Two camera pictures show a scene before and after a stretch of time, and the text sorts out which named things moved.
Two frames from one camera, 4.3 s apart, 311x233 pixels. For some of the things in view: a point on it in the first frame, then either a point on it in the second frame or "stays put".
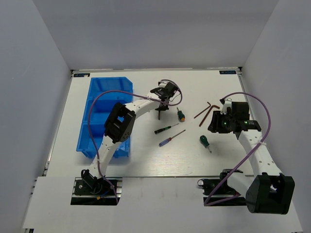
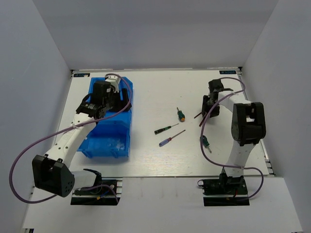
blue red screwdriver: x=168 y=140 stays put
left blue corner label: x=81 y=74 stays put
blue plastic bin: x=99 y=108 stays put
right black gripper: x=215 y=125 -> x=205 y=108
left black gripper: x=163 y=108 -> x=121 y=105
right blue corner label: x=227 y=72 stays put
